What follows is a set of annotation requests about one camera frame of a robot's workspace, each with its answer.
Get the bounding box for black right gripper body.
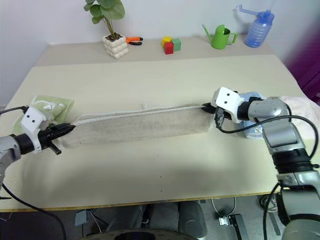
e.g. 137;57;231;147
211;105;233;128

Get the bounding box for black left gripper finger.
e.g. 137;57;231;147
58;125;77;138
53;123;76;132

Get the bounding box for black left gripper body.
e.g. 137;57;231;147
37;126;62;156

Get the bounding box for beige towel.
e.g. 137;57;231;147
60;102;214;150

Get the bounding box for green folded towel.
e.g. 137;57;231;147
12;94;76;136

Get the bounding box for light blue folded towel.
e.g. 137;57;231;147
236;90;266;140

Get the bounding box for pink folded towel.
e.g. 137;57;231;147
279;95;320;142

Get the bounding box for green block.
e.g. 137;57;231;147
171;38;182;52

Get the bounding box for green watering can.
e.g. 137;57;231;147
201;23;239;50

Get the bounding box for red block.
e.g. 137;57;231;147
163;41;175;55

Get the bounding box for yellow block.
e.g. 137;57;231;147
161;36;174;48

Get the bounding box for blue-grey clamp under table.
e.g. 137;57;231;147
74;210;89;227

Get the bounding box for blue plastic water bottle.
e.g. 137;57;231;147
234;2;276;48

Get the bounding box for white bubble plant pot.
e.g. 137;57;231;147
102;33;130;60

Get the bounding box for orange black pliers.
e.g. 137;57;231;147
125;36;144;47

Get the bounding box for purple furniture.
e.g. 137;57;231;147
286;29;320;102

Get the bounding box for grey rounded robot legs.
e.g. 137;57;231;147
107;199;209;240

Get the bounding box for green leafy plant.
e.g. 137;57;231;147
83;0;126;41

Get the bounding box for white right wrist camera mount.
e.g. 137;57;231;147
210;86;247;124

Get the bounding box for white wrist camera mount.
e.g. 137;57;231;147
210;86;247;124
20;105;50;154

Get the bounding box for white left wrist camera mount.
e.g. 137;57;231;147
20;105;50;154

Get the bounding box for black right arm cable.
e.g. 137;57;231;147
214;107;320;161

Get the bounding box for white cable under table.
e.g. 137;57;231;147
211;197;238;219

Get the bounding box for metal table bracket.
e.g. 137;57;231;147
216;213;251;240

